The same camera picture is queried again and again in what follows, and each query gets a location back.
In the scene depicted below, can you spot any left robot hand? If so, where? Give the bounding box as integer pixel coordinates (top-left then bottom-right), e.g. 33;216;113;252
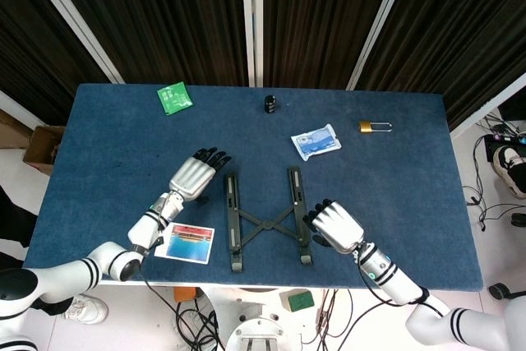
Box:
168;146;234;205

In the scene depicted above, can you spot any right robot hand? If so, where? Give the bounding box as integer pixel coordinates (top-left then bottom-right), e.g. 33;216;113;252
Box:
302;198;366;254

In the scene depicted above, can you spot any black folding laptop stand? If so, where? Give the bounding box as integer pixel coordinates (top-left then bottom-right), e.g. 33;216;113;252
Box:
222;166;314;273

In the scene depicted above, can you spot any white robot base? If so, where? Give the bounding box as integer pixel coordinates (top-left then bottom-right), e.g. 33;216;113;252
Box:
205;287;325;351

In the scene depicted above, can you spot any picture card with blue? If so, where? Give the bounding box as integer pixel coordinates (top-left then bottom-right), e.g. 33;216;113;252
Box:
154;222;216;265

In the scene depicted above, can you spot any blue table cloth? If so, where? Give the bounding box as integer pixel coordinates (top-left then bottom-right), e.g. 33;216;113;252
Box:
22;82;485;291

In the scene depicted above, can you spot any green sachet packet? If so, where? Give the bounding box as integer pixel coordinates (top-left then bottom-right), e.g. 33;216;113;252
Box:
157;81;194;115

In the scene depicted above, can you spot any green and beige block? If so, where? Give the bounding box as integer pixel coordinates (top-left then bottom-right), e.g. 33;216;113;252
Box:
279;289;316;313

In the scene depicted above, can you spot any white and blue packet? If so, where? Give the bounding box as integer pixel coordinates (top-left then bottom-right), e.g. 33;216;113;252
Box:
290;122;343;162

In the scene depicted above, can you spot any brass padlock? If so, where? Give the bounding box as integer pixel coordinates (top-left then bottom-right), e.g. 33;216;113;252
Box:
358;119;394;136

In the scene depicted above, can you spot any orange block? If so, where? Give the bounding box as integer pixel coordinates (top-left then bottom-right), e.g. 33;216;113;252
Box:
173;286;199;303

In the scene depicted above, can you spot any brown cardboard box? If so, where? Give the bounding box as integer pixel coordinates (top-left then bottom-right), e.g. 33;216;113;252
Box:
22;124;66;176

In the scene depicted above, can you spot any dark brown curtain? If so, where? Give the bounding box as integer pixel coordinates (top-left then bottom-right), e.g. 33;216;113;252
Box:
0;0;113;122
40;0;248;88
261;0;398;90
356;0;526;131

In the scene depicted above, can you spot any white sneaker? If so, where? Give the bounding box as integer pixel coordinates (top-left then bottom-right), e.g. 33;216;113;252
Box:
63;293;110;326

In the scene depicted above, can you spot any black caster wheel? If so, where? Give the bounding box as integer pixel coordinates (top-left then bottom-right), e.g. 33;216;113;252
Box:
488;283;511;301

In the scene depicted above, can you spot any black and white shoe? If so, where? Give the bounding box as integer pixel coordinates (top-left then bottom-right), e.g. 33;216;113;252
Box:
491;145;526;198

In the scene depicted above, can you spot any black power strip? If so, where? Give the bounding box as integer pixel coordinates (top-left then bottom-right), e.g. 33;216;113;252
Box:
484;132;526;155

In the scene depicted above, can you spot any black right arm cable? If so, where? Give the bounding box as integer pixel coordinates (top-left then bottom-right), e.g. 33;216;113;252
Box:
352;252;431;307

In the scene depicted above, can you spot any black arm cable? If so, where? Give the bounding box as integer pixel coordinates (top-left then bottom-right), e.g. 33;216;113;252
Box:
138;263;186;351
352;252;431;307

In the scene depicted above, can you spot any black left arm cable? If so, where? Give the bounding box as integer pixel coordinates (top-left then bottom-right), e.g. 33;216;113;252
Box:
138;263;186;351

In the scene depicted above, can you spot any black floor cable bundle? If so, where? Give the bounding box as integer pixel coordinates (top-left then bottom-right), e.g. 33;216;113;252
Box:
175;300;228;351

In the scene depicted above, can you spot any white frame post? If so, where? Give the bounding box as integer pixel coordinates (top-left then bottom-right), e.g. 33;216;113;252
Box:
240;0;265;87
18;0;125;85
346;0;416;91
449;72;526;134

